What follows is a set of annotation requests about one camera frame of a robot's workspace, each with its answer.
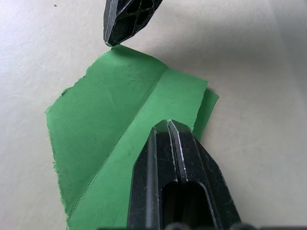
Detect green paper sheet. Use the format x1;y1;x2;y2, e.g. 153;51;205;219
45;44;220;230

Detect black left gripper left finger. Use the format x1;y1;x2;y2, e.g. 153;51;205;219
127;120;187;228

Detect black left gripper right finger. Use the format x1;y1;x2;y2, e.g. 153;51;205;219
168;119;243;228

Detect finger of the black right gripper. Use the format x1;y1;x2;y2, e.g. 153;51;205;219
103;0;165;47

